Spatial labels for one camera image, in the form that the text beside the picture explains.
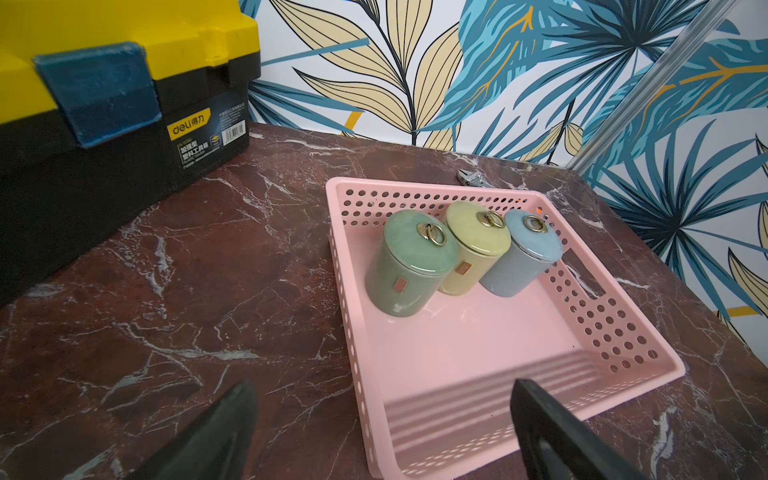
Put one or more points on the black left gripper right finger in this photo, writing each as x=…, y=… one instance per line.
x=557, y=445

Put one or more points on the orange handled adjustable wrench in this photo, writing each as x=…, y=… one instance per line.
x=474, y=179

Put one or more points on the green canister back row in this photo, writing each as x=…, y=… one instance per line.
x=415, y=255

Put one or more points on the pink perforated plastic basket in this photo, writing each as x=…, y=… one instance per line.
x=433, y=389

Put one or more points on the yellow black plastic toolbox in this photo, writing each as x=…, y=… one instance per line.
x=106, y=108

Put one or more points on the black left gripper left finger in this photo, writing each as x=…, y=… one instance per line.
x=214, y=446

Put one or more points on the blue canister back row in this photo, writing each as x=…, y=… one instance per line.
x=534, y=248

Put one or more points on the yellow-green canister back row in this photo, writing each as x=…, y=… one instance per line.
x=482, y=238

